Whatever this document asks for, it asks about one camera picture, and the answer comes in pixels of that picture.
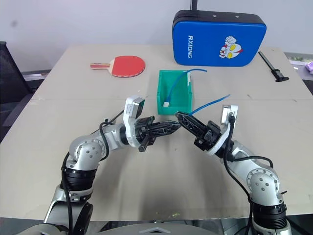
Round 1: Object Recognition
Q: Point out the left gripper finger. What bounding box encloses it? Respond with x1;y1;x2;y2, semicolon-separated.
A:
152;126;182;139
150;120;182;132

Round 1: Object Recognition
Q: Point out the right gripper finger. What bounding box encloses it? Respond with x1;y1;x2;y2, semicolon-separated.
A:
176;111;209;131
175;114;206;140

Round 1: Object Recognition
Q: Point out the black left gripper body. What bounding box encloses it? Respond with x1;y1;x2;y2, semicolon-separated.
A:
134;116;157;153

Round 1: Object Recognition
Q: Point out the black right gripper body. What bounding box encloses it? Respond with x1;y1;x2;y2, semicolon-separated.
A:
194;120;223;151

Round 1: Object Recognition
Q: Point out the green plastic bin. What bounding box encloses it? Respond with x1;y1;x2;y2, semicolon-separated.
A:
156;70;193;116

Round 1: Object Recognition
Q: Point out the red table tennis paddle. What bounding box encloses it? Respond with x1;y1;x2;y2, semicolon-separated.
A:
89;55;147;78

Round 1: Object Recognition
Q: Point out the blue RXIONG kick pad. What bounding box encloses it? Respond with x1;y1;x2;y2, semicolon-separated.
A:
172;9;268;68

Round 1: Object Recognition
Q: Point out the black caliper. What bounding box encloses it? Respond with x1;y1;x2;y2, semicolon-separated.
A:
258;51;290;83

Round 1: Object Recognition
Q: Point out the grey rounded robot torso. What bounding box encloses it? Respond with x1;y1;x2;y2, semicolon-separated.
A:
14;219;256;235

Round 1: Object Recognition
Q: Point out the black mesh chair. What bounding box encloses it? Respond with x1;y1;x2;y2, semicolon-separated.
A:
0;41;52;127

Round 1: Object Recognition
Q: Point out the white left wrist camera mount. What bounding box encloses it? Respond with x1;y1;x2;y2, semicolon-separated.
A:
122;95;145;148

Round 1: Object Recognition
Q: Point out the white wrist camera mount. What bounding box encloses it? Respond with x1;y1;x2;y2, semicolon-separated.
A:
204;104;239;158
122;95;145;148

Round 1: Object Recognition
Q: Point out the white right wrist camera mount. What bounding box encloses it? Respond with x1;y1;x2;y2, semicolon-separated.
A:
204;104;239;158

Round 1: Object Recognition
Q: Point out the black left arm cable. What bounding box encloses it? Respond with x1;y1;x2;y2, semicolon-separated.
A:
60;109;125;235

